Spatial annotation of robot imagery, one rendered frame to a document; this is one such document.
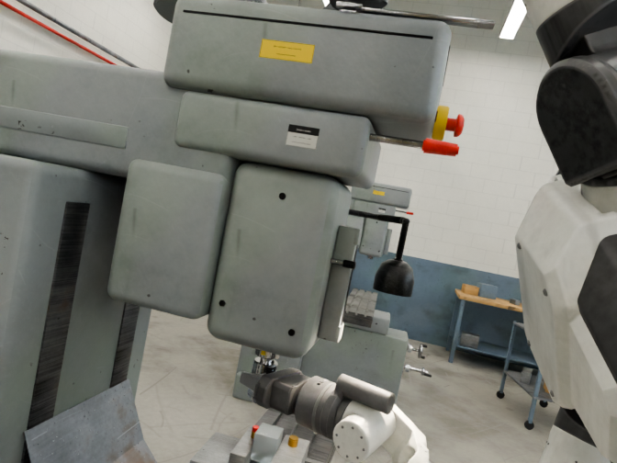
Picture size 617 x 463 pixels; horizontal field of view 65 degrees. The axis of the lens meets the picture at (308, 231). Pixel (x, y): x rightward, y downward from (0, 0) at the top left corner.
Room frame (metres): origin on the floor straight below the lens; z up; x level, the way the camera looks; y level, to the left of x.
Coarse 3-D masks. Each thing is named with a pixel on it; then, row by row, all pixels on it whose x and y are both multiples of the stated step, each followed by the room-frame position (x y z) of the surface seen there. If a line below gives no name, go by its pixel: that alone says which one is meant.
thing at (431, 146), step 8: (376, 136) 0.79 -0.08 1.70; (384, 136) 0.78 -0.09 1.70; (400, 144) 0.78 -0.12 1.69; (408, 144) 0.78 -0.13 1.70; (416, 144) 0.77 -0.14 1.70; (424, 144) 0.77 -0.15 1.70; (432, 144) 0.76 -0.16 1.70; (440, 144) 0.76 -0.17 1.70; (448, 144) 0.76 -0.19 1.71; (456, 144) 0.76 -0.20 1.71; (424, 152) 0.77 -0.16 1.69; (432, 152) 0.77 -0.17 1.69; (440, 152) 0.76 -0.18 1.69; (448, 152) 0.76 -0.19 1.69; (456, 152) 0.76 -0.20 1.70
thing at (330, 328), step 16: (336, 240) 0.88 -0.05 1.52; (352, 240) 0.87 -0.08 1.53; (336, 256) 0.88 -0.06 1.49; (352, 256) 0.87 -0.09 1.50; (336, 272) 0.88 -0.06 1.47; (352, 272) 0.89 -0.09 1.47; (336, 288) 0.88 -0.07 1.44; (336, 304) 0.87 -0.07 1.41; (320, 320) 0.88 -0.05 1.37; (336, 320) 0.87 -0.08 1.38; (320, 336) 0.88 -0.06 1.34; (336, 336) 0.87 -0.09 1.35
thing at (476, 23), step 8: (344, 8) 0.79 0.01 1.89; (352, 8) 0.78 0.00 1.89; (360, 8) 0.78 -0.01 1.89; (368, 8) 0.78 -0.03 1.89; (376, 8) 0.78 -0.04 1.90; (400, 16) 0.78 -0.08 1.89; (408, 16) 0.77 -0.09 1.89; (416, 16) 0.77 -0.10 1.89; (424, 16) 0.77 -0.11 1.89; (432, 16) 0.76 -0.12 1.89; (440, 16) 0.76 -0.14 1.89; (448, 16) 0.76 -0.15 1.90; (448, 24) 0.77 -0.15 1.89; (456, 24) 0.77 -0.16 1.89; (464, 24) 0.76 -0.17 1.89; (472, 24) 0.76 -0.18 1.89; (480, 24) 0.75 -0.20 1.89; (488, 24) 0.75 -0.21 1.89
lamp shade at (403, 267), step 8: (384, 264) 0.89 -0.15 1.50; (392, 264) 0.88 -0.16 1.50; (400, 264) 0.88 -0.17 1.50; (408, 264) 0.89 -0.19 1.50; (376, 272) 0.90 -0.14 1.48; (384, 272) 0.88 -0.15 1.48; (392, 272) 0.87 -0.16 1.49; (400, 272) 0.87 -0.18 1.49; (408, 272) 0.87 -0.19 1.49; (376, 280) 0.89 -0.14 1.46; (384, 280) 0.87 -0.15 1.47; (392, 280) 0.87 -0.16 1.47; (400, 280) 0.86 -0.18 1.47; (408, 280) 0.87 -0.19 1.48; (376, 288) 0.88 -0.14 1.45; (384, 288) 0.87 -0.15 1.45; (392, 288) 0.86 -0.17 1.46; (400, 288) 0.86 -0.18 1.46; (408, 288) 0.87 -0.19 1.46; (408, 296) 0.87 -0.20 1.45
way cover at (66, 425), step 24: (120, 384) 1.12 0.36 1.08; (72, 408) 0.96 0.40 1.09; (96, 408) 1.02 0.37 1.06; (120, 408) 1.10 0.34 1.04; (24, 432) 0.84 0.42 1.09; (48, 432) 0.89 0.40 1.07; (72, 432) 0.94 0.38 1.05; (96, 432) 1.00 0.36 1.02; (120, 432) 1.07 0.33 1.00; (48, 456) 0.87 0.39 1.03; (72, 456) 0.92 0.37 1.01; (96, 456) 0.98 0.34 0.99; (120, 456) 1.05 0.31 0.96; (144, 456) 1.11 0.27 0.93
